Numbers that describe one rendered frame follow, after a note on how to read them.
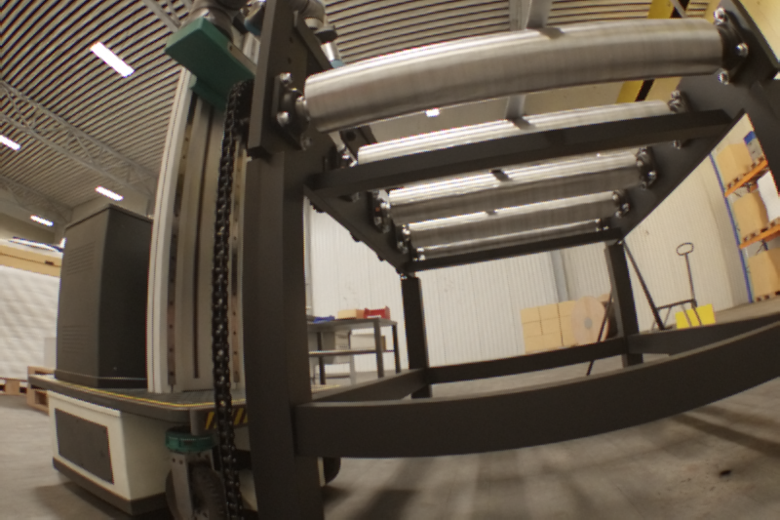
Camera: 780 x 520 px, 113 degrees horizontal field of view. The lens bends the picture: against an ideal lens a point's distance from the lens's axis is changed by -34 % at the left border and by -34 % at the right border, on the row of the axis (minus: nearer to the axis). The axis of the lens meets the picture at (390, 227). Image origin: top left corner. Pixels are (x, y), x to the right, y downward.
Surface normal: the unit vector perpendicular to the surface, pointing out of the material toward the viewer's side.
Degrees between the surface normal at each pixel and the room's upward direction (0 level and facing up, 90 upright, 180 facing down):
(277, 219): 90
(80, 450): 90
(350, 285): 90
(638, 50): 127
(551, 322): 90
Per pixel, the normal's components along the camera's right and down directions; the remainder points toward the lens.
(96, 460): -0.36, -0.27
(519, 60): -0.15, 0.33
